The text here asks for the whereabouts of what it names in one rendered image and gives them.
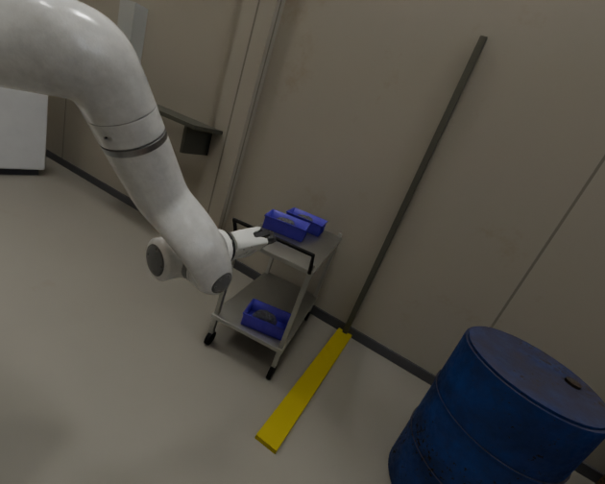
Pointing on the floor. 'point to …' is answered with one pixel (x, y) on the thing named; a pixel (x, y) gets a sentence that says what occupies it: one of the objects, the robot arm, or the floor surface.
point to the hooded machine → (12, 132)
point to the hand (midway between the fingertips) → (268, 237)
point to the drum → (499, 418)
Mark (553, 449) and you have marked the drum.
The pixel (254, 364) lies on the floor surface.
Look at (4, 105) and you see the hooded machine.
